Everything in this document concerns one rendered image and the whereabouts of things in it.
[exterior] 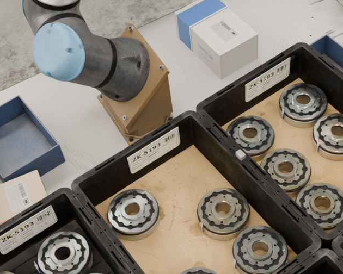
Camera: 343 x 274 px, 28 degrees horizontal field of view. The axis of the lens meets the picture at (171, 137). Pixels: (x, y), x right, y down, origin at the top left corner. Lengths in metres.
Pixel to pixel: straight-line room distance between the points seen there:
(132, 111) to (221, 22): 0.36
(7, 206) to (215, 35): 0.66
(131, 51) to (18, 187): 0.39
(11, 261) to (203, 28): 0.76
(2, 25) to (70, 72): 1.66
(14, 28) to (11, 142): 1.39
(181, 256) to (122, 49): 0.49
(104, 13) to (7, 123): 1.35
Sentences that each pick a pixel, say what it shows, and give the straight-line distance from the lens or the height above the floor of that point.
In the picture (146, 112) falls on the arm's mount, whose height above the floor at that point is 0.79.
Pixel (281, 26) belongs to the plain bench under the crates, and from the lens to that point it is 1.89.
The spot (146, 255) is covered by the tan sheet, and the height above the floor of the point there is 0.83.
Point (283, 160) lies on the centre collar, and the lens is 1.40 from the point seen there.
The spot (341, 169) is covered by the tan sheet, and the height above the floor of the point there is 0.83.
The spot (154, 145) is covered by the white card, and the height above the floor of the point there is 0.91.
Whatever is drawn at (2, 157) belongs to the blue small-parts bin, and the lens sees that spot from 1.71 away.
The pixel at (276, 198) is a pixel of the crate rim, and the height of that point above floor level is 0.93.
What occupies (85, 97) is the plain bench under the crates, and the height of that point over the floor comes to 0.70.
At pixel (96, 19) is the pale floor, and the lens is 3.01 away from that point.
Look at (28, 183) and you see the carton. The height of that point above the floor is 0.77.
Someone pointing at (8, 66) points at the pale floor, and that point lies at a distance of 2.92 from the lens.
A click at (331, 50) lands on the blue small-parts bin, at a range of 1.79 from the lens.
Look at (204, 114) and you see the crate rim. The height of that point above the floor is 0.93.
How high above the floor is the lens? 2.02
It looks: 53 degrees down
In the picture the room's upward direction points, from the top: 9 degrees counter-clockwise
